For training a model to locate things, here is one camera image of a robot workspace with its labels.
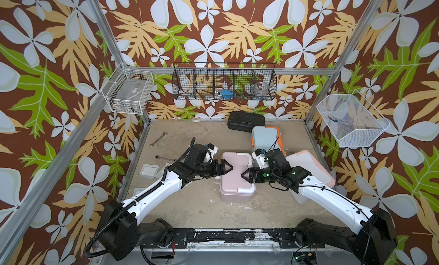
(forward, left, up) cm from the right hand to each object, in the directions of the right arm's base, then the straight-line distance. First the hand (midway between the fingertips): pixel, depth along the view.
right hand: (245, 174), depth 79 cm
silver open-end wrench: (+38, +50, -15) cm, 64 cm away
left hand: (+1, +8, +4) cm, 9 cm away
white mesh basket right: (+21, -54, +14) cm, 59 cm away
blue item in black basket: (+42, +8, +15) cm, 45 cm away
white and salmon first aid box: (+7, -30, +1) cm, 31 cm away
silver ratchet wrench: (+19, +48, -14) cm, 54 cm away
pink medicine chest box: (-7, +5, +1) cm, 9 cm away
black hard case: (+44, -5, -9) cm, 45 cm away
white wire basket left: (+36, +58, +21) cm, 72 cm away
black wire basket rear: (+52, +9, +17) cm, 55 cm away
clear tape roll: (+51, +29, -14) cm, 61 cm away
